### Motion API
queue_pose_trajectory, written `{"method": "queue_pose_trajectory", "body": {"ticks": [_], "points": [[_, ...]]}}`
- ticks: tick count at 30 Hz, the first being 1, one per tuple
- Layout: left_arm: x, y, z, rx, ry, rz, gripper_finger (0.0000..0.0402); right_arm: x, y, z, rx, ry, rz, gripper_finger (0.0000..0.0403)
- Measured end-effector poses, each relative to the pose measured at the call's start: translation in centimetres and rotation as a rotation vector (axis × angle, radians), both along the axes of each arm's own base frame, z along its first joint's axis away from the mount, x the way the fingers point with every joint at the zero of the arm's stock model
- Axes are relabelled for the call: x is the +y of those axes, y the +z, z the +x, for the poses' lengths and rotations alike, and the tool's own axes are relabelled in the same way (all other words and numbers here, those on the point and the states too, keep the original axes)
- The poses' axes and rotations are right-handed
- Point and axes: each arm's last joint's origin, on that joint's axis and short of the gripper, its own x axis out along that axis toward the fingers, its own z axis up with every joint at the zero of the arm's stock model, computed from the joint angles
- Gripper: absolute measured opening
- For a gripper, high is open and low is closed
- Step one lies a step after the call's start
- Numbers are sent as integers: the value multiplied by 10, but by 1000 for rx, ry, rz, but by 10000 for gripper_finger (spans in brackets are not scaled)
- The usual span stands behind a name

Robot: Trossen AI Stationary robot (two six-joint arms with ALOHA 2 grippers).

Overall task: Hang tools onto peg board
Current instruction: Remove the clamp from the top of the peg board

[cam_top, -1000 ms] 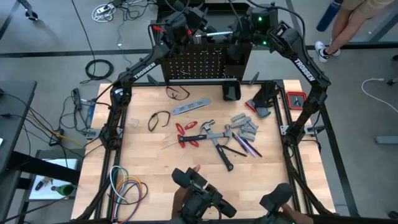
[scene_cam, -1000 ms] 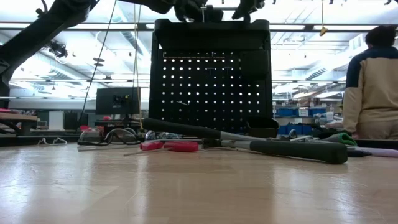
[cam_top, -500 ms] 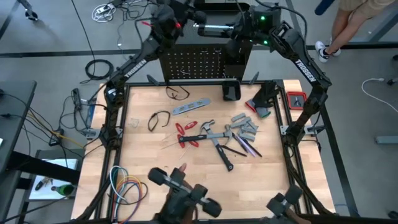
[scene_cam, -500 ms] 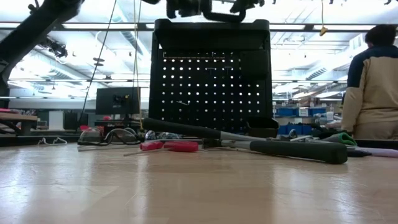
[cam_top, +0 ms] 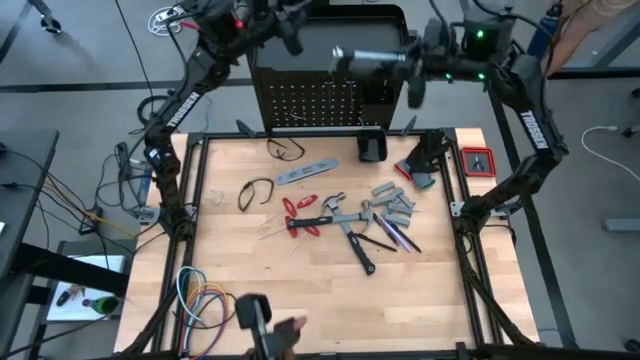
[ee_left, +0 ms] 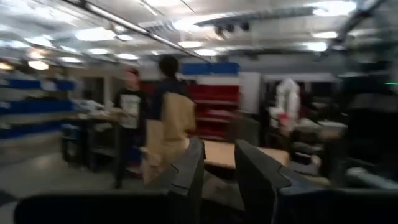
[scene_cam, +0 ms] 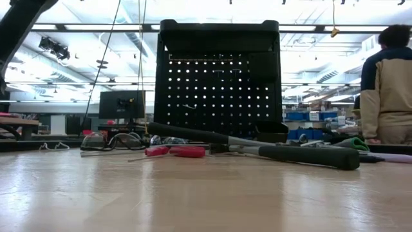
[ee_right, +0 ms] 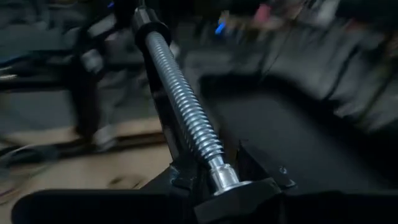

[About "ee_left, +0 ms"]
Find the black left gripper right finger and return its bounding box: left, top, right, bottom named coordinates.
left=234, top=139, right=398, bottom=224

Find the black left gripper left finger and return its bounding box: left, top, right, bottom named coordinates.
left=14, top=138, right=206, bottom=224

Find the dark workbench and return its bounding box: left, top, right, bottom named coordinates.
left=60, top=114, right=125, bottom=172

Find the black ceiling-mounted device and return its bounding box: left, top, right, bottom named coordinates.
left=214, top=21, right=251, bottom=37

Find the red shelf rack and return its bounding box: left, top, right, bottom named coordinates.
left=189, top=83, right=240, bottom=141

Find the row of blue bins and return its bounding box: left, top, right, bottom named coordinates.
left=182, top=62, right=240, bottom=75

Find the shelf rack with blue bins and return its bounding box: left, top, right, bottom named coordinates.
left=0, top=74, right=77, bottom=147

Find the white hanging cover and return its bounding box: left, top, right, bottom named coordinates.
left=275, top=77, right=302, bottom=131

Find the person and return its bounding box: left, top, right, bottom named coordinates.
left=113, top=68, right=149, bottom=189
left=139, top=55, right=197, bottom=187

